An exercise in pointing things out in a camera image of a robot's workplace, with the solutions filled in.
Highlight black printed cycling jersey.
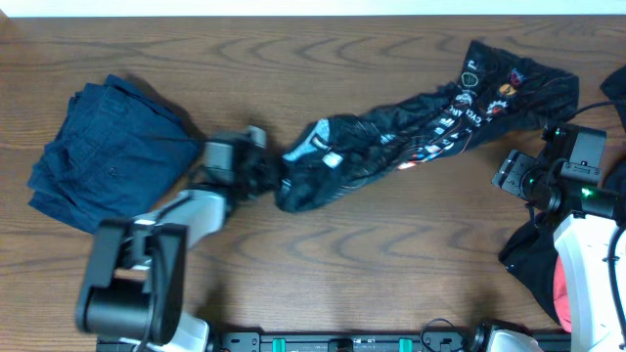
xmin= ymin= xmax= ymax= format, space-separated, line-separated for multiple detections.
xmin=275 ymin=41 xmax=580 ymax=213

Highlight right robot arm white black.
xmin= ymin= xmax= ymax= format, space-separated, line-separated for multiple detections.
xmin=492 ymin=150 xmax=625 ymax=351

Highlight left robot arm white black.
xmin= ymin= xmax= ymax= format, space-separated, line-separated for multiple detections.
xmin=74 ymin=144 xmax=280 ymax=351

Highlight black garment in pile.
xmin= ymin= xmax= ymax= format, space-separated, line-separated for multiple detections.
xmin=498 ymin=213 xmax=560 ymax=325

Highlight red garment in pile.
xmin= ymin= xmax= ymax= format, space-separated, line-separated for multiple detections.
xmin=553 ymin=257 xmax=572 ymax=332

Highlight black garment at right edge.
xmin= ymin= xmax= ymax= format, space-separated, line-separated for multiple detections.
xmin=601 ymin=66 xmax=626 ymax=130

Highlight folded navy blue shirt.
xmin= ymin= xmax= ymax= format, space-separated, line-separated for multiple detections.
xmin=27 ymin=75 xmax=201 ymax=233

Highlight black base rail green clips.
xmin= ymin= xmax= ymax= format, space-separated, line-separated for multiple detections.
xmin=95 ymin=320 xmax=573 ymax=352

